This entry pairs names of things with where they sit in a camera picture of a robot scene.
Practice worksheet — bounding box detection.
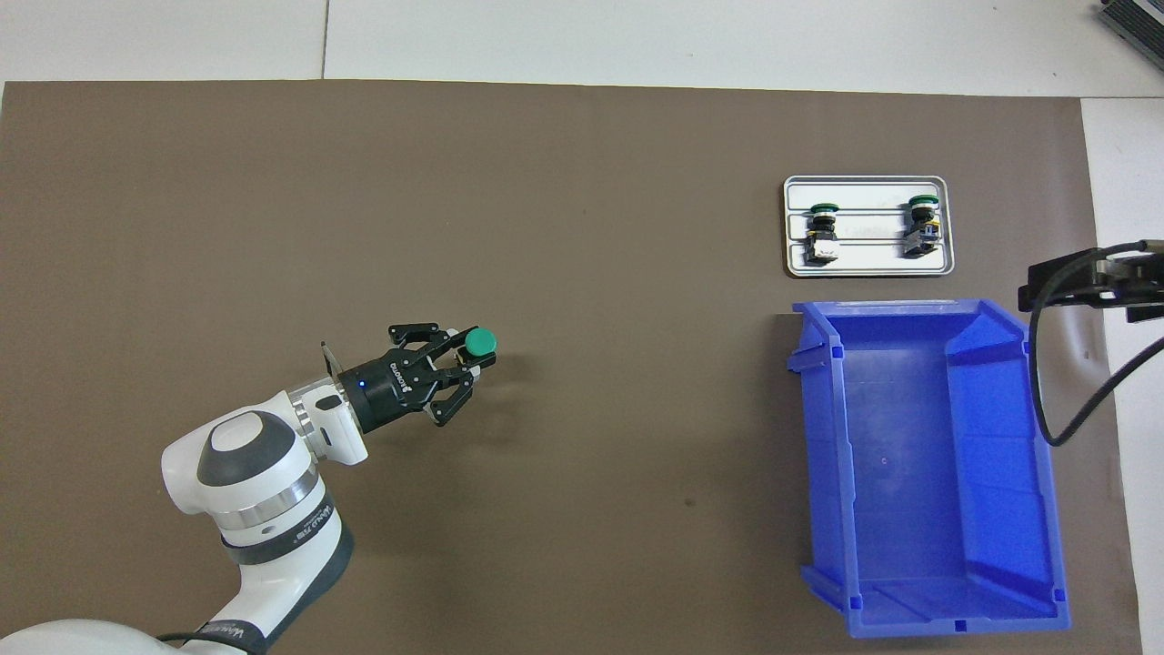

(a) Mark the dark grey ribbed device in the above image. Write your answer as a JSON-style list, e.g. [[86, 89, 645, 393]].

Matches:
[[1096, 0, 1164, 57]]

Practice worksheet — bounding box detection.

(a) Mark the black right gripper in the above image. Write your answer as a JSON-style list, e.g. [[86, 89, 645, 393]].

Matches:
[[1018, 247, 1164, 324]]

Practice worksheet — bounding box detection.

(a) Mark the grey metal tray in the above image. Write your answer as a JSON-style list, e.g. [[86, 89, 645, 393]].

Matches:
[[783, 175, 955, 278]]

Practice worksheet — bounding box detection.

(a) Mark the blue plastic storage bin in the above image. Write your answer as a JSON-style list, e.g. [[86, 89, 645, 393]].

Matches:
[[787, 298, 1072, 638]]

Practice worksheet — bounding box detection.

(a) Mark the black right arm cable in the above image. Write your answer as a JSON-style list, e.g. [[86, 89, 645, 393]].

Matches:
[[1030, 238, 1164, 444]]

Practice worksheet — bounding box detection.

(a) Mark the brown table mat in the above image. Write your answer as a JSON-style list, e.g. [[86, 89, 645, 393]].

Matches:
[[0, 80, 1142, 655]]

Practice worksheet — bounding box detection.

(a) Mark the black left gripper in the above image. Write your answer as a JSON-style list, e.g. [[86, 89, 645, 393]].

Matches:
[[341, 323, 498, 436]]

